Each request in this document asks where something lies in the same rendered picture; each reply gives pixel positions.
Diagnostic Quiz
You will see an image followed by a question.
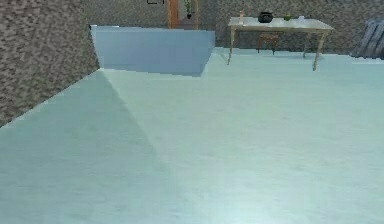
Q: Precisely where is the orange wooden door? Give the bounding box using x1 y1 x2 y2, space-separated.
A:
167 0 180 30

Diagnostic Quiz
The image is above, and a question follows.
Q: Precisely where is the brown wooden chair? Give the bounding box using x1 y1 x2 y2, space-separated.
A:
256 32 280 56

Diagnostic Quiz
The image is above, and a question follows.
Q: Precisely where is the green house plant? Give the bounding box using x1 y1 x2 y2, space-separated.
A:
184 0 193 20

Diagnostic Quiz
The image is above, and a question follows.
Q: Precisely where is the black round pot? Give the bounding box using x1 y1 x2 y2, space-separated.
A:
257 11 274 24

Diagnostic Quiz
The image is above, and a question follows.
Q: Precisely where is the pale wooden table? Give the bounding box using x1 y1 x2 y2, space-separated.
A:
227 16 335 72

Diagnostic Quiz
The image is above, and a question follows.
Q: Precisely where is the grey striped cushion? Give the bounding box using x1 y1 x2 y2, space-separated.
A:
349 18 384 61

